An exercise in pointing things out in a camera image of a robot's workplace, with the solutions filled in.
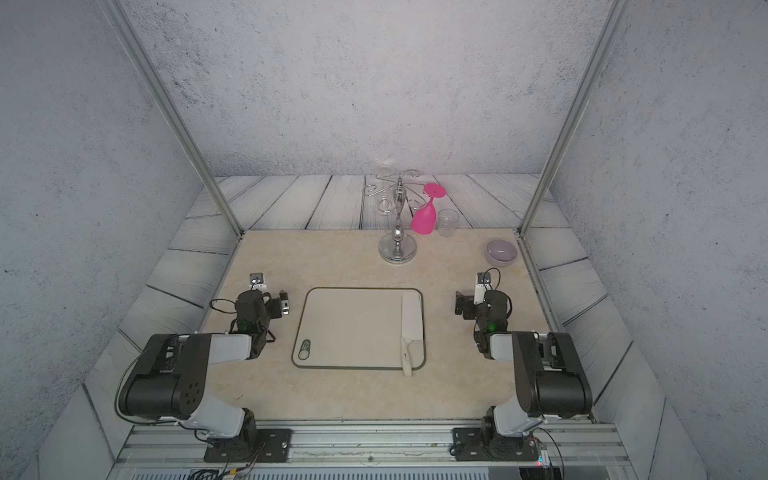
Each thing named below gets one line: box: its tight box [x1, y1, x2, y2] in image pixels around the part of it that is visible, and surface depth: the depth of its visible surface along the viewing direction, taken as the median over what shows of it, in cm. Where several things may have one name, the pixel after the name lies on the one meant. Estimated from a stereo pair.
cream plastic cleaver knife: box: [401, 293, 423, 377], surface depth 96 cm
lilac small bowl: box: [486, 239, 518, 267], surface depth 110 cm
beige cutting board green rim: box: [292, 287, 426, 370], surface depth 93 cm
